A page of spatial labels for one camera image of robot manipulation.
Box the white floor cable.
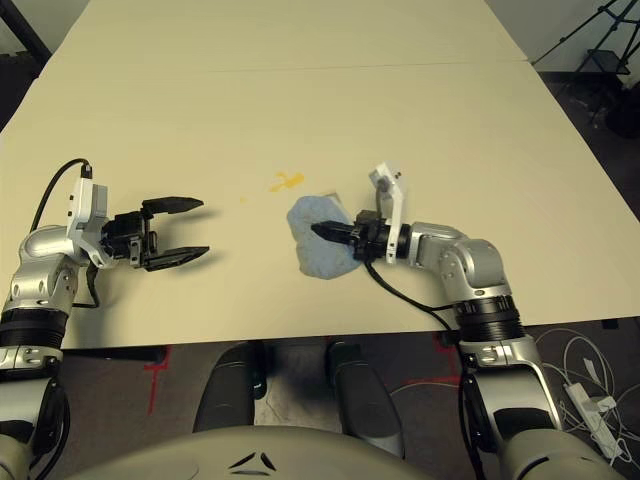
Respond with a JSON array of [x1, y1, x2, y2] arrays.
[[542, 322, 640, 469]]

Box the dark grey right robot leg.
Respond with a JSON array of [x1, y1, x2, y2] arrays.
[[324, 340, 406, 459]]

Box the black step stool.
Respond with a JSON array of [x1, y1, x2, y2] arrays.
[[578, 47, 632, 76]]

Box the dark grey robot leg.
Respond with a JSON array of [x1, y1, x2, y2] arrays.
[[193, 342, 274, 434], [324, 340, 406, 459]]

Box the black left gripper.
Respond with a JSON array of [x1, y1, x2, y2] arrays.
[[99, 196, 211, 274]]

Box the grey robot torso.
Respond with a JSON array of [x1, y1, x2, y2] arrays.
[[94, 424, 431, 480]]

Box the black foam floor mat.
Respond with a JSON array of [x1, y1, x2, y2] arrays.
[[0, 49, 41, 134]]

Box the blue rag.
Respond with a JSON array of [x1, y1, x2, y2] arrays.
[[286, 189, 361, 281]]

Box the black tripod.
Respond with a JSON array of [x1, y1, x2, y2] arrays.
[[530, 0, 640, 76]]

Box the black metal table frame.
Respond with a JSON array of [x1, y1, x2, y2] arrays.
[[0, 0, 54, 61]]

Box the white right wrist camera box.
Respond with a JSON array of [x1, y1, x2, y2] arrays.
[[368, 161, 412, 265]]

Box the large yellow liquid splash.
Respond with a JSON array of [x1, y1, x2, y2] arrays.
[[268, 171, 305, 193]]

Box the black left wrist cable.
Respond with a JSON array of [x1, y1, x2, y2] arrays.
[[32, 158, 101, 309]]

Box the black left elbow cable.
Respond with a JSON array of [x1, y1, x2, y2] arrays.
[[27, 344, 72, 474]]

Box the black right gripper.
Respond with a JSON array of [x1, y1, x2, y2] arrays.
[[310, 209, 391, 261]]

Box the dark grey left robot leg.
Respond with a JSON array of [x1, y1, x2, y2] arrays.
[[193, 342, 274, 434]]

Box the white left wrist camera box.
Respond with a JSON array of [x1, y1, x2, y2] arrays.
[[66, 174, 112, 269]]

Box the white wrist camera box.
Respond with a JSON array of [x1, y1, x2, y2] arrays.
[[368, 161, 412, 265], [66, 174, 112, 269]]

